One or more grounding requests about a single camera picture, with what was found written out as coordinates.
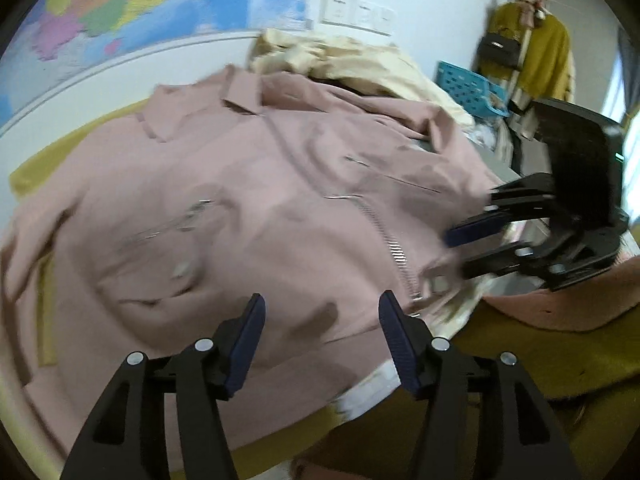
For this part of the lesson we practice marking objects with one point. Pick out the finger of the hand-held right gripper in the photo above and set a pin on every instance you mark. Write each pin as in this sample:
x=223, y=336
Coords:
x=475, y=227
x=500, y=262

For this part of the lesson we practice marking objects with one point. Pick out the white wall switch panel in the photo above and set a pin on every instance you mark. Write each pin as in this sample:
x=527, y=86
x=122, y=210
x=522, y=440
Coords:
x=364, y=15
x=384, y=20
x=336, y=8

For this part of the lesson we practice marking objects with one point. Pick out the blue plastic basket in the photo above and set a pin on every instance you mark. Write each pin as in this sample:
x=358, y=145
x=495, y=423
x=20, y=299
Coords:
x=465, y=87

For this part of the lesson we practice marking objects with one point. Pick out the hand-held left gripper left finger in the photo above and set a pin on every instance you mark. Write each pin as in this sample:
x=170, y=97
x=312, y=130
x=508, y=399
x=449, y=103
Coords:
x=246, y=345

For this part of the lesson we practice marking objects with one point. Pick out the yellow quilted blanket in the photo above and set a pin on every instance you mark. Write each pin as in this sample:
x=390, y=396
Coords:
x=550, y=365

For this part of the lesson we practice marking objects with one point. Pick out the cream garment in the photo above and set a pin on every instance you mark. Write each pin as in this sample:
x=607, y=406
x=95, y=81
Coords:
x=370, y=65

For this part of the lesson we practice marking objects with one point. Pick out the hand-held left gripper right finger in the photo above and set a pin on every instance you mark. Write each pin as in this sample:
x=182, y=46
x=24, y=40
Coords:
x=400, y=345

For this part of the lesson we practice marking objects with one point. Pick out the pink zip jacket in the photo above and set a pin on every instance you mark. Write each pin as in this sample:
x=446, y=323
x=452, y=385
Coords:
x=250, y=185

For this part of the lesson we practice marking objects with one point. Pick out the colourful wall map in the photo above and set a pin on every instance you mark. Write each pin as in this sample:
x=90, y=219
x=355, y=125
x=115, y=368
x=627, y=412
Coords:
x=125, y=5

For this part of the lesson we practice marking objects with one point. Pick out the black handbag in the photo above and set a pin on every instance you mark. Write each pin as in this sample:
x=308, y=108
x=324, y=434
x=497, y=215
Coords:
x=500, y=50

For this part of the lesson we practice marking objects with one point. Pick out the pink floral scarf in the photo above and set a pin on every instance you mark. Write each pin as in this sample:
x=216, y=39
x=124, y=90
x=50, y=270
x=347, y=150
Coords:
x=531, y=5

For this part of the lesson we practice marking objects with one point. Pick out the mustard hanging coat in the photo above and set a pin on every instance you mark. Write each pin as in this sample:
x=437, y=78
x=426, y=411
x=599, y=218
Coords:
x=545, y=60

